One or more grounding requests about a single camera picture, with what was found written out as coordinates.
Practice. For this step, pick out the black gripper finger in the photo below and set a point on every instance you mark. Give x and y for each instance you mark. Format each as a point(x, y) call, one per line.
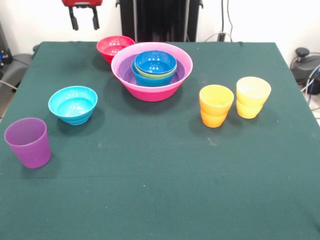
point(95, 20)
point(74, 21)

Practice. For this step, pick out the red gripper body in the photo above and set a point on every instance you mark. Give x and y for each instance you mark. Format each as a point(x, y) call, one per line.
point(82, 2)

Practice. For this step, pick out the small red-pink bowl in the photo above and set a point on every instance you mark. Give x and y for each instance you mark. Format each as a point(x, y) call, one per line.
point(110, 48)

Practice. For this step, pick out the purple bowl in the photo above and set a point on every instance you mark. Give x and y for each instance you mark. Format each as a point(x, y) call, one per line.
point(123, 71)

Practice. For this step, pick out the dark blue bowl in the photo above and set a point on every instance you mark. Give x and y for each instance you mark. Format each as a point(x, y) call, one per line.
point(155, 63)

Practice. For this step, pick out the green bowl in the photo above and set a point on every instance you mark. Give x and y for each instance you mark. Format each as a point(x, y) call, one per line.
point(155, 75)

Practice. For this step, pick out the large pink bowl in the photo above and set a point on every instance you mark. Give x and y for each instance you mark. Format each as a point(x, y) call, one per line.
point(152, 95)

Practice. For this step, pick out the black equipment box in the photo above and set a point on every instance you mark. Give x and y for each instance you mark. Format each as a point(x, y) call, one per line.
point(5, 52)

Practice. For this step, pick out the cyan bowl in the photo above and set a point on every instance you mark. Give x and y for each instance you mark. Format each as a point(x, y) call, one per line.
point(72, 106)

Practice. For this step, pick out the black power plug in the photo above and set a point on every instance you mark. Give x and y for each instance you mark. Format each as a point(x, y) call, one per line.
point(221, 36)

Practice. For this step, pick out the purple cup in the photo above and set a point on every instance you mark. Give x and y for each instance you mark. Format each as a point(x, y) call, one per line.
point(28, 147)

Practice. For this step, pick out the yellow cup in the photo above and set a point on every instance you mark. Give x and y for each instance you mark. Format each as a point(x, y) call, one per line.
point(253, 91)

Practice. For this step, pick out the dark green tablecloth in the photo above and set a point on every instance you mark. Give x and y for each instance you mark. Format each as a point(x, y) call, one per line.
point(175, 187)

